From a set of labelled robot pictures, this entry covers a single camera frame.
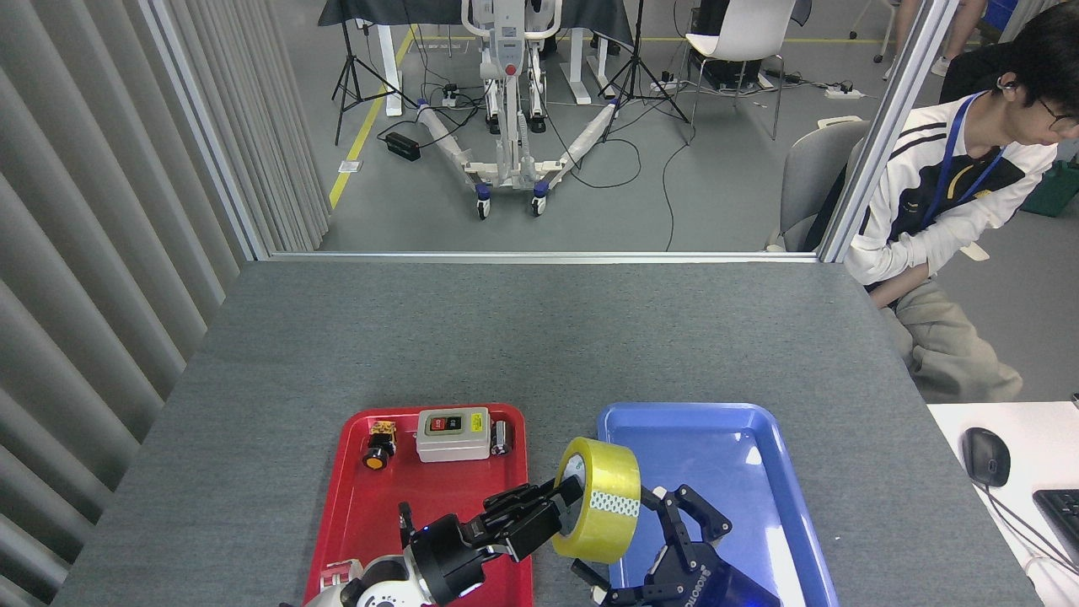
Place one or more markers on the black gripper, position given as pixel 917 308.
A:
pixel 708 586
pixel 447 561

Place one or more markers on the yellow tape roll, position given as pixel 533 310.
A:
pixel 611 472

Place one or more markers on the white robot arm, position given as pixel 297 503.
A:
pixel 379 586

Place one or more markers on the person's forearm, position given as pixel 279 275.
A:
pixel 898 287

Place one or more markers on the small silver black cylinder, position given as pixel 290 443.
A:
pixel 502 438

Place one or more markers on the blue plastic tray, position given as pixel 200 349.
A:
pixel 742 472

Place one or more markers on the red plastic tray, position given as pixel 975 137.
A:
pixel 371 523

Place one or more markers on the yellow black push button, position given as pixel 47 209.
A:
pixel 379 447

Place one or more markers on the white red circuit breaker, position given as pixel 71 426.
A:
pixel 337 575

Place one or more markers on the black computer mouse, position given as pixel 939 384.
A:
pixel 986 455

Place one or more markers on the black power adapter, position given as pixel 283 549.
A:
pixel 403 147

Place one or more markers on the white desk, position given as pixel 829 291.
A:
pixel 1045 438

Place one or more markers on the black keyboard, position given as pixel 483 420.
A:
pixel 1062 518

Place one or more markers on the grey chair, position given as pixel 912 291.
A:
pixel 813 169

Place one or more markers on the white stand on wheels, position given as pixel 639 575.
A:
pixel 510 84

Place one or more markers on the person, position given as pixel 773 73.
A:
pixel 961 25
pixel 936 219

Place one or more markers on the black tripod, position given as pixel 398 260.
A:
pixel 347 76
pixel 636 67

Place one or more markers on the black computer case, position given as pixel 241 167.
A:
pixel 716 67

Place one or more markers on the white power strip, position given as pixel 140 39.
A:
pixel 843 93

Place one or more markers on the white chair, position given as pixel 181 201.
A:
pixel 746 34

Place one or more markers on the green bin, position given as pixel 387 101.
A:
pixel 1058 190

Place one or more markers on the black chair back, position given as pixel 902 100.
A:
pixel 978 72

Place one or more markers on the grey switch box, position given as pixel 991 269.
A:
pixel 455 445

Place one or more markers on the silver frame rail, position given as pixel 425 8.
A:
pixel 539 255

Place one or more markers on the silver post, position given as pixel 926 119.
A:
pixel 885 135
pixel 206 135

